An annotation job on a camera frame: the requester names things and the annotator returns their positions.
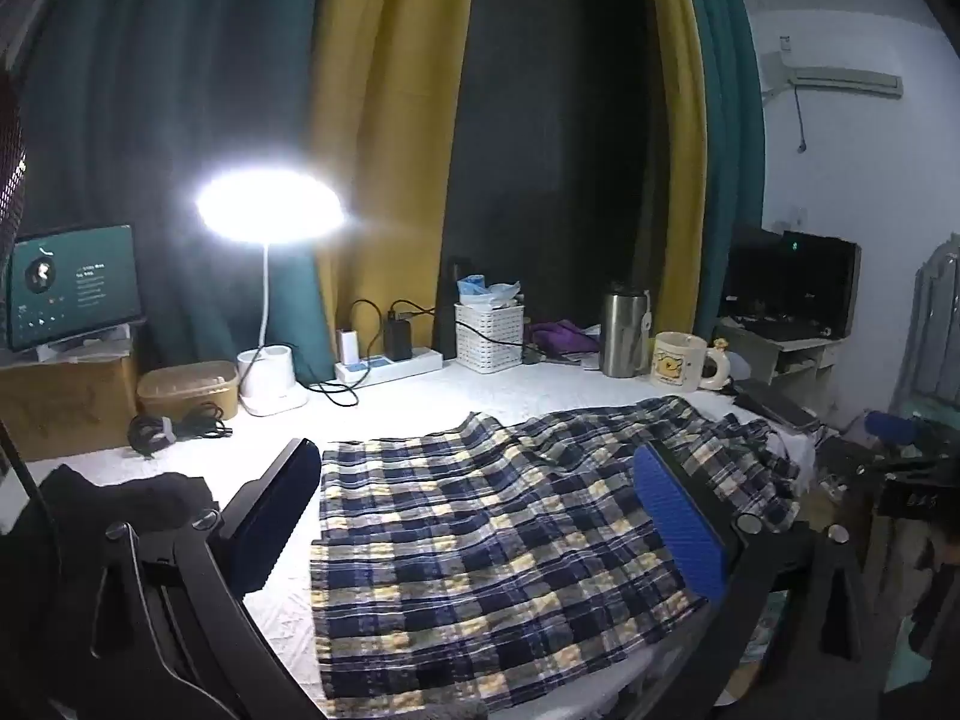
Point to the black cloth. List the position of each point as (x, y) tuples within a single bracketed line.
[(127, 495)]

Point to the teal curtain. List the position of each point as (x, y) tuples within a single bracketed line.
[(731, 127), (150, 90)]

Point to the white charger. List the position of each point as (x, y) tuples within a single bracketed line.
[(349, 345)]

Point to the yellow curtain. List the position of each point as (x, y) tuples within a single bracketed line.
[(390, 90), (679, 127)]

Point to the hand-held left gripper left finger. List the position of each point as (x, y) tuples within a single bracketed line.
[(277, 517)]

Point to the plaid pants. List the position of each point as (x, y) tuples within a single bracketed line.
[(487, 540)]

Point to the dark grey panel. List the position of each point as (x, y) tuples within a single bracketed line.
[(555, 127)]

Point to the black charger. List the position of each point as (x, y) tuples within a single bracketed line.
[(399, 337)]

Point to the white plastic basket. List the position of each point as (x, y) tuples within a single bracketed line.
[(480, 356)]

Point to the blue face mask pack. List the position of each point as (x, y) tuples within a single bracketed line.
[(476, 289)]

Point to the cardboard box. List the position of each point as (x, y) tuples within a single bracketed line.
[(67, 405)]

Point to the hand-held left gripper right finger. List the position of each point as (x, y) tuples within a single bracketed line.
[(675, 525)]

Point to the white textured tablecloth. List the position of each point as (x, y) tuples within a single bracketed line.
[(450, 397)]

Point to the stainless steel tumbler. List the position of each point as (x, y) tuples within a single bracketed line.
[(621, 337)]

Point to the white air conditioner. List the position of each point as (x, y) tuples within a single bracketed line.
[(847, 79)]

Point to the tan lidded container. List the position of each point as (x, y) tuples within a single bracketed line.
[(187, 390)]

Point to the white power strip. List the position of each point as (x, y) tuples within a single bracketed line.
[(390, 369)]

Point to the purple cloth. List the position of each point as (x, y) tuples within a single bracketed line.
[(559, 334)]

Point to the black flat device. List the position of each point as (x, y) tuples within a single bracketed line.
[(772, 405)]

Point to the small grey desk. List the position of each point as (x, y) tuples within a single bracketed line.
[(795, 360)]

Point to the white desk lamp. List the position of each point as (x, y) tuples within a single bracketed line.
[(270, 382)]

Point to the white mug with yellow print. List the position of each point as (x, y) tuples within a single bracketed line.
[(675, 364)]

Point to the black monitor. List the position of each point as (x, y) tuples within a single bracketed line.
[(795, 285)]

